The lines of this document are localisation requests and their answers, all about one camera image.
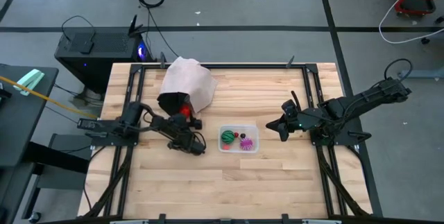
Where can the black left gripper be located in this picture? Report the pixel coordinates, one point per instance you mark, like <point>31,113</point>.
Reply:
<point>182,134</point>

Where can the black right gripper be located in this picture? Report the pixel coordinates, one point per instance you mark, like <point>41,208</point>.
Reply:
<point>300,121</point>

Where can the red toy tomato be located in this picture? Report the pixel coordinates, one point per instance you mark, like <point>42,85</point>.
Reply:
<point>186,109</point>

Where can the purple white striped toy onion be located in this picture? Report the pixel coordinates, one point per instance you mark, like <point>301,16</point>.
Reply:
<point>246,143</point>

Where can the green striped toy watermelon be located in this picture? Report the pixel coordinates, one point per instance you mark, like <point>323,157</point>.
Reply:
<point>228,137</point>

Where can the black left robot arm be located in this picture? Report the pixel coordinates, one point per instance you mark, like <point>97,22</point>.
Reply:
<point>133,116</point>

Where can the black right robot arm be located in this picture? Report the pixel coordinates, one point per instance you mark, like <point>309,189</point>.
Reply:
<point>364,101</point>

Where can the clear plastic tupperware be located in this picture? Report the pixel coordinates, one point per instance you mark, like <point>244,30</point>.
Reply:
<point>255,128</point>

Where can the white cloth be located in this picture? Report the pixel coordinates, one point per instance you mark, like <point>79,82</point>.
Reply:
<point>189,78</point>

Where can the black clamp lever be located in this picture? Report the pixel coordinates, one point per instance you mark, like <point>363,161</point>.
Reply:
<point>162,60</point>
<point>290,61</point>

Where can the black power adapter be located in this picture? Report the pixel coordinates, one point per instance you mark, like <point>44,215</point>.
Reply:
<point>86,123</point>

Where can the black computer tower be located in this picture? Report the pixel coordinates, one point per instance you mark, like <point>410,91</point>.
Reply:
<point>104,57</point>

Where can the black wifi antenna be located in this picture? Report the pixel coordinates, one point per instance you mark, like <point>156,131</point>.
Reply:
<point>133,26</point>

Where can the mint green stapler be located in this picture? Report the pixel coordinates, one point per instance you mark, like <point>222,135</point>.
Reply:
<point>29,80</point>

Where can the black side desk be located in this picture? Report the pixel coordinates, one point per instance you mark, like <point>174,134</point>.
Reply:
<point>21,127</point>

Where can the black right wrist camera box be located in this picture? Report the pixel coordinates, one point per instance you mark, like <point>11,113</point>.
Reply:
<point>288,107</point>

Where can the black table frame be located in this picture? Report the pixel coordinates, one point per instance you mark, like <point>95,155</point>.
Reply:
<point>225,66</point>

